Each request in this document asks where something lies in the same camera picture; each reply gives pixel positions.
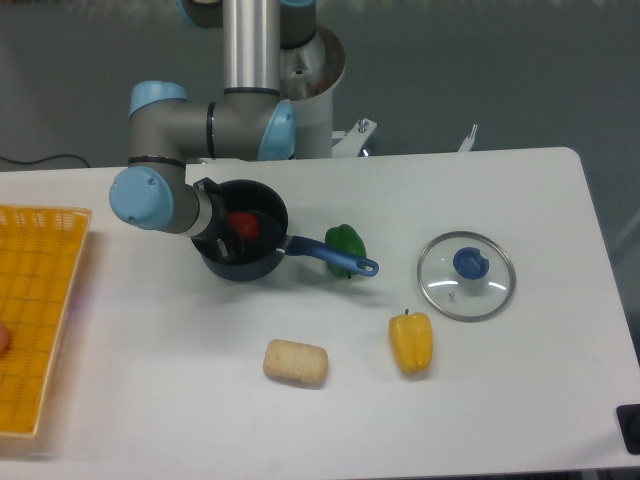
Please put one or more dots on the green bell pepper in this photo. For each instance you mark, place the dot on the green bell pepper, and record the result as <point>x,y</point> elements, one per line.
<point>345,238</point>

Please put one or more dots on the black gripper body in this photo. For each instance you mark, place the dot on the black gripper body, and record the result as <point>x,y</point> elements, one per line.
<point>214,206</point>

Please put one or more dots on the black object at table corner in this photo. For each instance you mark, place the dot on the black object at table corner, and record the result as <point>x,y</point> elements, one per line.
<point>628,417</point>

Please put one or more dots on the dark blue saucepan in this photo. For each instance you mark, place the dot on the dark blue saucepan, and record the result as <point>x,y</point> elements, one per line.
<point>274,243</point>

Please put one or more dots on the yellow woven basket tray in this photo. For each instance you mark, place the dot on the yellow woven basket tray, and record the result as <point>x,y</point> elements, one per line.
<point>41,250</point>

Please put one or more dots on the glass pot lid blue knob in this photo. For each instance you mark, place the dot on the glass pot lid blue knob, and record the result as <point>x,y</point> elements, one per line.
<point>465,276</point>

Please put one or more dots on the beige bread loaf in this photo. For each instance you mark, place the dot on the beige bread loaf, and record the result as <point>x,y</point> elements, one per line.
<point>298,362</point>

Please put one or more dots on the yellow bell pepper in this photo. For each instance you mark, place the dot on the yellow bell pepper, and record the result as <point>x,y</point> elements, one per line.
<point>411,339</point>

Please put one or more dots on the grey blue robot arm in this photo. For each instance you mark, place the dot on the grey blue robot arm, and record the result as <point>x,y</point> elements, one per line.
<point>166,129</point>

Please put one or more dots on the red bell pepper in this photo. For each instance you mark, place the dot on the red bell pepper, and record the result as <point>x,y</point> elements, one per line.
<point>244,224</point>

